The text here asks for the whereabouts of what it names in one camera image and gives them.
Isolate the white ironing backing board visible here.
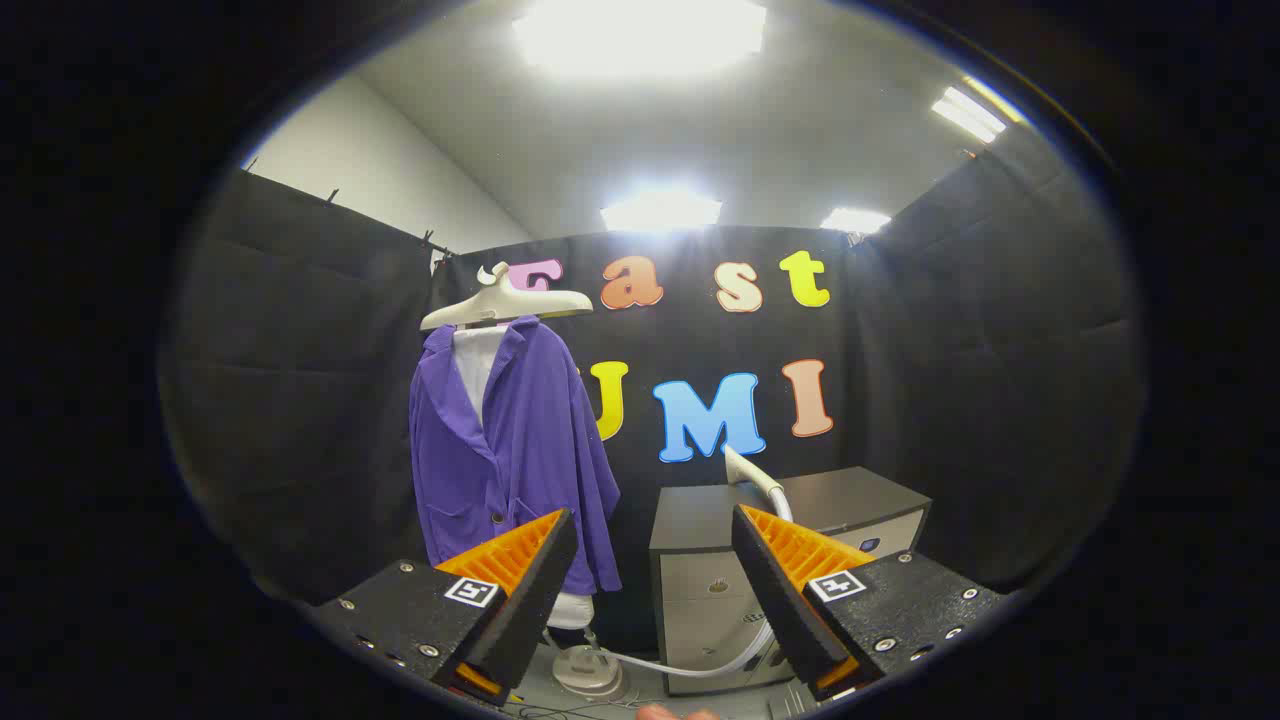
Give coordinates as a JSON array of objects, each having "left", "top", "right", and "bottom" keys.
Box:
[{"left": 452, "top": 325, "right": 509, "bottom": 426}]

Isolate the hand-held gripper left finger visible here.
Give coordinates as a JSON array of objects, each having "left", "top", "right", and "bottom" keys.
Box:
[{"left": 312, "top": 507, "right": 579, "bottom": 709}]

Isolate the white clothes hanger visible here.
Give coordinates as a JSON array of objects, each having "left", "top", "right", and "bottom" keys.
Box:
[{"left": 420, "top": 262, "right": 595, "bottom": 332}]

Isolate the purple jacket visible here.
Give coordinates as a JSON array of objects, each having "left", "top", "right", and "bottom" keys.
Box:
[{"left": 408, "top": 315, "right": 623, "bottom": 597}]

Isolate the grey cabinet with dark top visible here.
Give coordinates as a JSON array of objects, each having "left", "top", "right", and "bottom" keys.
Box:
[{"left": 648, "top": 465, "right": 933, "bottom": 698}]

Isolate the long ceiling light strip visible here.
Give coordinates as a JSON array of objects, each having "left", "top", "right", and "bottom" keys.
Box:
[{"left": 930, "top": 85, "right": 1009, "bottom": 144}]

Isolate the white steamer base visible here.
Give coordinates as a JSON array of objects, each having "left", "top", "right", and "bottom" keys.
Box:
[{"left": 545, "top": 593, "right": 629, "bottom": 701}]

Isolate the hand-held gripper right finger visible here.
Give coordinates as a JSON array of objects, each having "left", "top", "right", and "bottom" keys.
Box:
[{"left": 730, "top": 503, "right": 1006, "bottom": 703}]

